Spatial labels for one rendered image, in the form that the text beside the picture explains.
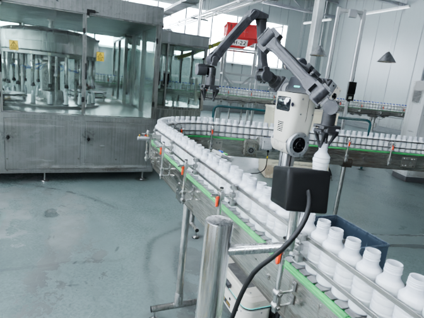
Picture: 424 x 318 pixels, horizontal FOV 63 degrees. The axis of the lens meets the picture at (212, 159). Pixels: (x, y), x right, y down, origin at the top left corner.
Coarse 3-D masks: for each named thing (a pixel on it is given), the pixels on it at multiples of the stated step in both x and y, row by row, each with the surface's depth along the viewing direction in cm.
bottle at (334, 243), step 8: (336, 232) 93; (328, 240) 95; (336, 240) 94; (328, 248) 94; (336, 248) 93; (320, 256) 97; (328, 256) 94; (320, 264) 97; (328, 264) 95; (328, 272) 95; (320, 280) 97
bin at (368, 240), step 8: (320, 216) 165; (328, 216) 167; (336, 216) 168; (336, 224) 168; (344, 224) 163; (352, 224) 159; (344, 232) 163; (352, 232) 159; (360, 232) 155; (368, 232) 151; (368, 240) 151; (376, 240) 147; (376, 248) 139; (384, 248) 141; (384, 256) 142
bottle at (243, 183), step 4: (244, 176) 141; (248, 176) 141; (244, 180) 142; (240, 184) 142; (244, 184) 141; (240, 188) 142; (240, 192) 142; (240, 196) 142; (240, 200) 142; (240, 204) 143; (236, 208) 145
